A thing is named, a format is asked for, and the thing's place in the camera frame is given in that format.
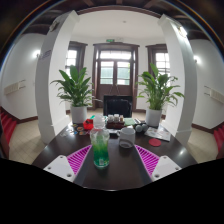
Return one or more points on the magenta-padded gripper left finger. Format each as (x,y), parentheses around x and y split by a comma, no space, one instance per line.
(61,166)

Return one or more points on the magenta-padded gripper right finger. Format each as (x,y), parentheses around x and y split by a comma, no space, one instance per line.
(163,166)

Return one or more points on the clear bottle with green drink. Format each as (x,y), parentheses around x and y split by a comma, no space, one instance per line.
(100,148)

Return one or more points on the flat round red coaster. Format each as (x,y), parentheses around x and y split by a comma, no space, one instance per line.
(155,142)

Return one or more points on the printed paper leaflet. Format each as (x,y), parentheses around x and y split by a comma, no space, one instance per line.
(158,134)

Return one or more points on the round printed sticker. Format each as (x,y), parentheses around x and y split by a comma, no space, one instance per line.
(82,132)
(80,128)

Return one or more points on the grey microphone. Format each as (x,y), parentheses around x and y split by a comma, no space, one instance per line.
(145,127)
(138,128)

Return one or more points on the grey white mug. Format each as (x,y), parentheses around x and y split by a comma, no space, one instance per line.
(127,136)

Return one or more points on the red box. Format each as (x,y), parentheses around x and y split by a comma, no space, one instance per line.
(88,124)

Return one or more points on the green cloth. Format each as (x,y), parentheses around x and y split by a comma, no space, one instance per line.
(129,121)

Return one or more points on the green flat box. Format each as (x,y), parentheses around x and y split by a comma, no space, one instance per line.
(92,117)

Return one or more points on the wooden tray with jars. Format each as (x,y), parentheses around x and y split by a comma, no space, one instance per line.
(115,124)

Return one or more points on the red carpeted stairs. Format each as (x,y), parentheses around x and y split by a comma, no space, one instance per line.
(7,125)
(220,131)

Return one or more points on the black chair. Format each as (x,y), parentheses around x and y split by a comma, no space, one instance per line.
(117,106)

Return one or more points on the leafy plant in white pot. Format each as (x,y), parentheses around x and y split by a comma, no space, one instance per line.
(77,90)
(156,90)

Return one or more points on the dark wooden double door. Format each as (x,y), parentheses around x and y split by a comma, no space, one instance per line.
(115,88)

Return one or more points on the dark framed window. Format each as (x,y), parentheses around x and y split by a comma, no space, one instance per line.
(71,56)
(161,61)

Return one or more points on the green exit sign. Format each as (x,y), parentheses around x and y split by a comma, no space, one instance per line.
(110,40)

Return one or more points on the bright pillar lamp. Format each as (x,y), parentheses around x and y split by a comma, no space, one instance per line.
(183,31)

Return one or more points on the white wall heater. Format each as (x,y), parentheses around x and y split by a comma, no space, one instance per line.
(216,95)
(12,87)

